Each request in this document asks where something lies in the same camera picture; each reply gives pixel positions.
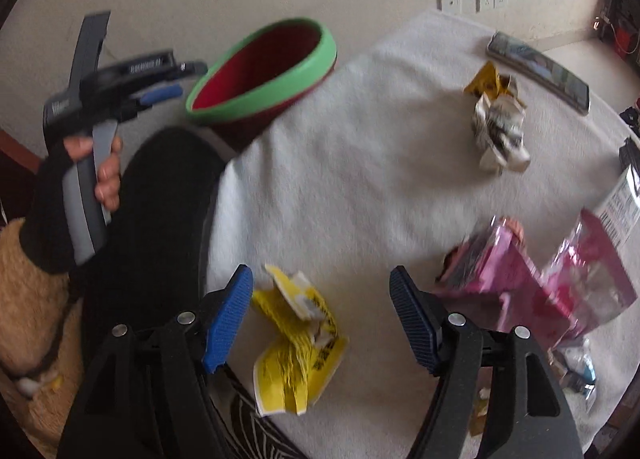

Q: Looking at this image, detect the dark pink snack packet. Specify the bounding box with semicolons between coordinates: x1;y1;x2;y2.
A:
432;216;573;355

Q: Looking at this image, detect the dark storage shelf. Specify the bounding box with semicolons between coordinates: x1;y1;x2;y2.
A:
595;0;640;56

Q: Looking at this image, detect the smartphone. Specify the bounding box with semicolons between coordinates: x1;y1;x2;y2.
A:
486;31;592;116

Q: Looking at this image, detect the pink and clear packet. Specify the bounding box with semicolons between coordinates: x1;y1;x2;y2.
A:
542;209;638;335

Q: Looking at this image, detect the person's leg in black pants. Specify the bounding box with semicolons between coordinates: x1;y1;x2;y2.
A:
70;126;232;340

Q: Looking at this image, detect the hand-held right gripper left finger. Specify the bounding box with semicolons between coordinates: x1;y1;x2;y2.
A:
57;264;256;459

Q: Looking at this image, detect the black patterned cloth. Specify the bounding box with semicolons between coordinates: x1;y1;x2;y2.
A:
227;379;303;459

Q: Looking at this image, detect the person's left hand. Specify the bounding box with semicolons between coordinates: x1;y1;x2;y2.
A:
20;135;124;275

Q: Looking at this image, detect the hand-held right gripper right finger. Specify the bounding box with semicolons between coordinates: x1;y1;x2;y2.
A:
389;266;585;459

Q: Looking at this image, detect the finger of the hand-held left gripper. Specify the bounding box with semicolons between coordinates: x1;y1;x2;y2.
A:
172;60;209;83
120;83;184;120

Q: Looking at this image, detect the silver and blue wrapper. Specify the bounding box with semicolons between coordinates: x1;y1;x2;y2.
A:
550;339;598;410

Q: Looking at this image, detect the white labelled packet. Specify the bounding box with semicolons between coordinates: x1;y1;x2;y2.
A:
595;169;640;250

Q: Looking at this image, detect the black packet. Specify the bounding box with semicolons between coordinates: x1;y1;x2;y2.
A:
618;136;640;174

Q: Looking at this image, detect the brown wooden furniture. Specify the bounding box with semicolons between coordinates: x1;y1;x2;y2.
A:
0;129;42;176

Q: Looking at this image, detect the white towel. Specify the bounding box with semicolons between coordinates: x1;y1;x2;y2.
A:
205;9;640;459

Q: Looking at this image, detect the crumpled yellow and white wrapper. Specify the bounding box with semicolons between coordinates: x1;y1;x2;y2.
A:
462;61;532;176

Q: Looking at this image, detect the red bin with green rim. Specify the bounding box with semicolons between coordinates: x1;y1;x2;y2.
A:
184;17;338;150

